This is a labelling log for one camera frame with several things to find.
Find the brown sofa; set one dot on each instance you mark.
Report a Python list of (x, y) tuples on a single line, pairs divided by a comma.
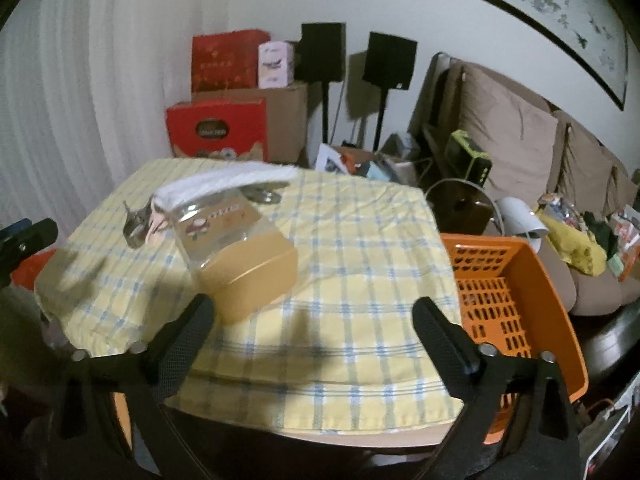
[(438, 117)]

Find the clear jar gold lid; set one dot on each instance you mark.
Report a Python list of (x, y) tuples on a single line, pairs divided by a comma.
[(236, 255)]

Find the small snack packet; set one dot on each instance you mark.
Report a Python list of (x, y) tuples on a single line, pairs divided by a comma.
[(136, 225)]

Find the red gift box front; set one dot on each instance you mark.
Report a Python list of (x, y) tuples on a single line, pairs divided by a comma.
[(219, 129)]

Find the yellow cloth bag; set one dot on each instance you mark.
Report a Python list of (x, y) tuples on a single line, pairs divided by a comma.
[(575, 248)]

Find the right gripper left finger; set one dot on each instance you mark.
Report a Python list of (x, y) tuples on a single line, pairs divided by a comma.
[(168, 358)]

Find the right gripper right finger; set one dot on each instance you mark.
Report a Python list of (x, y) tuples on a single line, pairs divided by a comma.
[(451, 350)]

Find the green black power station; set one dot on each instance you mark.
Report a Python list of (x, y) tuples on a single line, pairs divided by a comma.
[(468, 160)]

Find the right black speaker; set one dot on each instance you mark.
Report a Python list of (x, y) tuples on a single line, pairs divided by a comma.
[(389, 65)]

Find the pink white small box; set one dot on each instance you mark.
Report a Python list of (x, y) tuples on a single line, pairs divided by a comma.
[(275, 65)]

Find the red gift box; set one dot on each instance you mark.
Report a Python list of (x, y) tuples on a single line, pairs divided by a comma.
[(226, 61), (219, 129)]

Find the black speaker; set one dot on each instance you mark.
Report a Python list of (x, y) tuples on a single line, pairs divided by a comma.
[(389, 65), (322, 58)]

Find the white dome device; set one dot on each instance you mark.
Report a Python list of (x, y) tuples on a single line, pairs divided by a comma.
[(518, 220)]

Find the framed ink painting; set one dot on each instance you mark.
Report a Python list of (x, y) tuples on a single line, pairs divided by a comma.
[(591, 32)]

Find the brown cushion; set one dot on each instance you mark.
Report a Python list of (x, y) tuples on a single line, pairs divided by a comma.
[(518, 136), (585, 172)]

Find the left black speaker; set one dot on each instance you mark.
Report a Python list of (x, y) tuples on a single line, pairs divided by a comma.
[(322, 58)]

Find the white foam net sheet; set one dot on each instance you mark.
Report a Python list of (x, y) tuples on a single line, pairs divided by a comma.
[(238, 174)]

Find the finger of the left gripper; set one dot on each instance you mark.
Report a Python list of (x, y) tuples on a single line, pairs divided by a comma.
[(24, 239)]

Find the red gift box top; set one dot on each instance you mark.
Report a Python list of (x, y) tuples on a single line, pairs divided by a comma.
[(226, 61)]

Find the orange plastic basket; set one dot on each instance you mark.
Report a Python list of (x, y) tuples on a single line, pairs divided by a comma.
[(507, 299)]

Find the metal clip tool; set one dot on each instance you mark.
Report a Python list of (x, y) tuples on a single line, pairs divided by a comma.
[(269, 193)]

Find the brown cardboard box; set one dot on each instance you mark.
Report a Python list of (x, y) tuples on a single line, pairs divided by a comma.
[(286, 116)]

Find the yellow plaid tablecloth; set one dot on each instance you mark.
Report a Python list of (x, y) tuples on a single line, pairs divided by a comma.
[(312, 325)]

